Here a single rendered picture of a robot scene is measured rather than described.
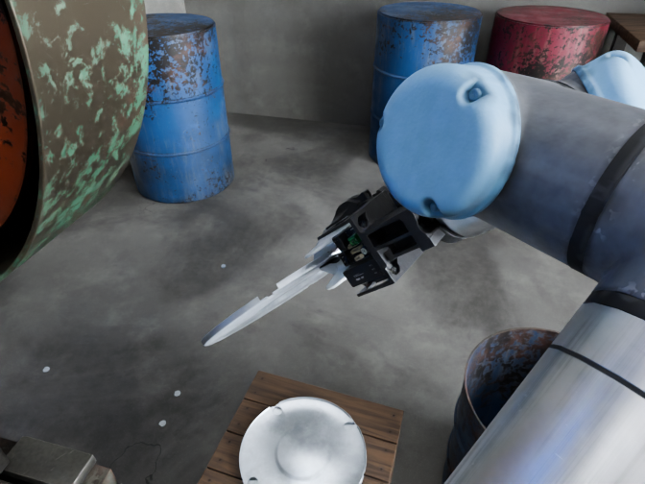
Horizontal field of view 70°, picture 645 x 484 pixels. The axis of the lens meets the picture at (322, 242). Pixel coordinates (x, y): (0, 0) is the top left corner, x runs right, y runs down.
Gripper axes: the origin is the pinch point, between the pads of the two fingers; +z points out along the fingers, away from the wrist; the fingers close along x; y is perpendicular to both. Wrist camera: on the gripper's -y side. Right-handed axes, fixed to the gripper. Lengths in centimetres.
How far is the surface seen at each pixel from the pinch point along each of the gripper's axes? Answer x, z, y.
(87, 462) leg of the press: 7, 49, 26
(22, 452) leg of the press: 0, 56, 31
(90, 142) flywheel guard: -25.7, 7.1, 12.4
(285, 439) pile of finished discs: 35, 60, -8
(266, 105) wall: -89, 221, -227
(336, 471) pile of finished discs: 45, 51, -9
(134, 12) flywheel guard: -34.1, -0.9, 3.3
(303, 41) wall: -103, 166, -238
